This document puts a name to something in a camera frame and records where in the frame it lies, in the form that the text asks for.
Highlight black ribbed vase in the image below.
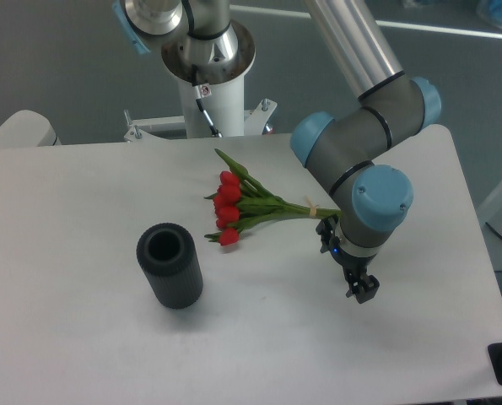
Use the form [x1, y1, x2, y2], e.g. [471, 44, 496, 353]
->
[136, 223, 203, 310]

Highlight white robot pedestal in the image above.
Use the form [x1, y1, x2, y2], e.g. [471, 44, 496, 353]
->
[124, 79, 278, 142]

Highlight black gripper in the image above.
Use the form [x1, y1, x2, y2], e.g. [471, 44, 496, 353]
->
[316, 214, 380, 304]

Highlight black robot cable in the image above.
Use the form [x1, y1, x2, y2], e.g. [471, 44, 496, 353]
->
[181, 0, 231, 138]

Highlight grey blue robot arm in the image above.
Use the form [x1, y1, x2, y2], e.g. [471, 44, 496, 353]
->
[112, 1, 441, 303]

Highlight red tulip bouquet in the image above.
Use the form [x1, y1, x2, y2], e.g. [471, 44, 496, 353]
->
[205, 148, 342, 246]

